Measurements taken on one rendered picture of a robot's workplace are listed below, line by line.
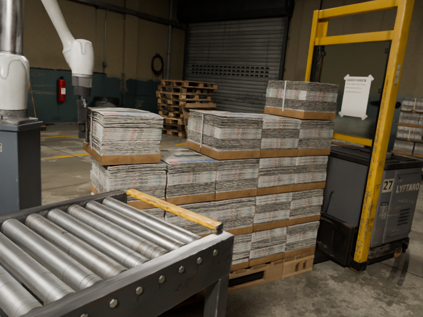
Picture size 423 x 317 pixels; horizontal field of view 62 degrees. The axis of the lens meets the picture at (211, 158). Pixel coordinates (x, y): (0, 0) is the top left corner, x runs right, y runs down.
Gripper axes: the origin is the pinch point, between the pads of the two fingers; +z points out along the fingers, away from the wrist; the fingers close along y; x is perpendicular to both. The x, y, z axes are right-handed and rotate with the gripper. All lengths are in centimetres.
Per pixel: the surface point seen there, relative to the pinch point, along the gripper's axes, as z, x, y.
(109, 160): 10.2, -8.2, -19.3
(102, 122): -6.4, -4.9, -19.3
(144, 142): 2.5, -24.3, -18.6
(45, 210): 16, 22, -59
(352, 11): -84, -179, 2
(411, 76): -77, -668, 238
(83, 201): 16, 10, -55
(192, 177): 21, -51, -18
